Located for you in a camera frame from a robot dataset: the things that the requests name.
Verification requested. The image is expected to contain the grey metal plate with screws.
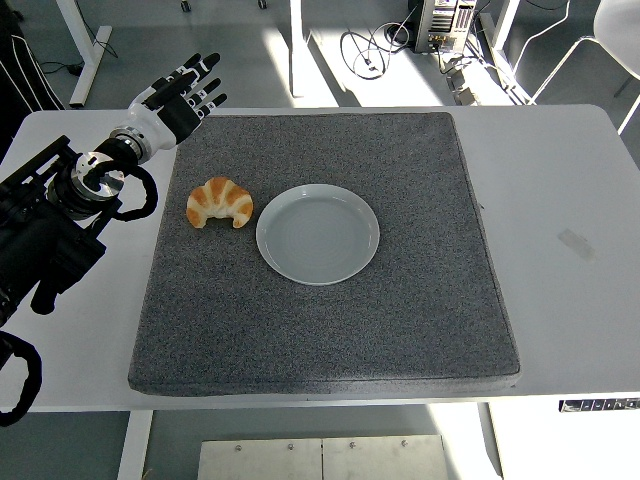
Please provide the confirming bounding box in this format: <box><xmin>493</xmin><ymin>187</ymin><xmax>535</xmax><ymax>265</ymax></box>
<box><xmin>197</xmin><ymin>434</ymin><xmax>447</xmax><ymax>480</ymax></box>

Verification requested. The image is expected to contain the clear tape strip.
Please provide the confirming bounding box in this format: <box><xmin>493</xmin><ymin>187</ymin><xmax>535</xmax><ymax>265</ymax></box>
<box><xmin>557</xmin><ymin>227</ymin><xmax>599</xmax><ymax>262</ymax></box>

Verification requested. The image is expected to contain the white table leg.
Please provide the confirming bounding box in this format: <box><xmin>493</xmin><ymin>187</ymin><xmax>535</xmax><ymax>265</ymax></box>
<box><xmin>115</xmin><ymin>410</ymin><xmax>155</xmax><ymax>480</ymax></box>
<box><xmin>477</xmin><ymin>402</ymin><xmax>504</xmax><ymax>480</ymax></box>

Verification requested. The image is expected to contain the white upright post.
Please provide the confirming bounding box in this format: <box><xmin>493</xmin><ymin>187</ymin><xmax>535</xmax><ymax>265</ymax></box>
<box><xmin>288</xmin><ymin>0</ymin><xmax>307</xmax><ymax>99</ymax></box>

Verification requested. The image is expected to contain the power strip under table edge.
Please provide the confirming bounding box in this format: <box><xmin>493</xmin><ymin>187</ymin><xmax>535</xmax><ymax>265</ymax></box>
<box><xmin>558</xmin><ymin>397</ymin><xmax>640</xmax><ymax>414</ymax></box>

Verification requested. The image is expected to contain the grey speckled mat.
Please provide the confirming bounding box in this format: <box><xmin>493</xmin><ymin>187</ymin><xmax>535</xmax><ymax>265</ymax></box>
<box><xmin>127</xmin><ymin>111</ymin><xmax>522</xmax><ymax>398</ymax></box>

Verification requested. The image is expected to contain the coiled black floor cable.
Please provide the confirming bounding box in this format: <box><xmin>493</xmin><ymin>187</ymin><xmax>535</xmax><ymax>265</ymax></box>
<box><xmin>339</xmin><ymin>22</ymin><xmax>416</xmax><ymax>81</ymax></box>

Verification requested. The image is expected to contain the thin black floor cable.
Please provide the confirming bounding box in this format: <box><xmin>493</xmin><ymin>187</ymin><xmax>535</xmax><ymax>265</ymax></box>
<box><xmin>38</xmin><ymin>60</ymin><xmax>84</xmax><ymax>77</ymax></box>

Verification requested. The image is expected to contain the round grey-white plate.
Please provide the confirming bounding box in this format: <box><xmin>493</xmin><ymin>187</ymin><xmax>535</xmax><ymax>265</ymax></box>
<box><xmin>255</xmin><ymin>183</ymin><xmax>381</xmax><ymax>287</ymax></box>

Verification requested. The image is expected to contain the white desk leg with foot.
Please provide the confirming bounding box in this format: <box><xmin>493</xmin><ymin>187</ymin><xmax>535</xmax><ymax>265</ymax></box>
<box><xmin>54</xmin><ymin>0</ymin><xmax>114</xmax><ymax>109</ymax></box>

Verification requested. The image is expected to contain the computer tower case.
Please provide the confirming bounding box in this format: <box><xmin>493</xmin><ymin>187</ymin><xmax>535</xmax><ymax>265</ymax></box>
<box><xmin>407</xmin><ymin>0</ymin><xmax>476</xmax><ymax>55</ymax></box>

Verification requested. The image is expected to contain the croissant bread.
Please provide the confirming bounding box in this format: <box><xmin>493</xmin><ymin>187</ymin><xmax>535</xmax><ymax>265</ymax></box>
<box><xmin>185</xmin><ymin>176</ymin><xmax>255</xmax><ymax>231</ymax></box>

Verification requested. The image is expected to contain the white chair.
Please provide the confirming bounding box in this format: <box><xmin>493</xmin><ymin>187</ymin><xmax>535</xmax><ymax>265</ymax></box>
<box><xmin>512</xmin><ymin>0</ymin><xmax>640</xmax><ymax>136</ymax></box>

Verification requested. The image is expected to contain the black bag with white trim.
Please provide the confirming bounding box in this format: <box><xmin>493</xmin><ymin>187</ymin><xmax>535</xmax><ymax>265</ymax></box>
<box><xmin>0</xmin><ymin>0</ymin><xmax>66</xmax><ymax>156</ymax></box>

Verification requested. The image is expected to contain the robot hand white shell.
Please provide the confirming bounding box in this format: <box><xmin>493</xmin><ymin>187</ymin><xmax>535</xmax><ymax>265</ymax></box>
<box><xmin>127</xmin><ymin>51</ymin><xmax>229</xmax><ymax>152</ymax></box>

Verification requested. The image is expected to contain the white desk frame leg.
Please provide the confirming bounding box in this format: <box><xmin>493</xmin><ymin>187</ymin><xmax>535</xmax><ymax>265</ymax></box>
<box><xmin>479</xmin><ymin>0</ymin><xmax>539</xmax><ymax>106</ymax></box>

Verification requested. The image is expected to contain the white floor power strip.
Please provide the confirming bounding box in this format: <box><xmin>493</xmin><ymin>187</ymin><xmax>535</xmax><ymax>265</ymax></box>
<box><xmin>444</xmin><ymin>53</ymin><xmax>484</xmax><ymax>106</ymax></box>

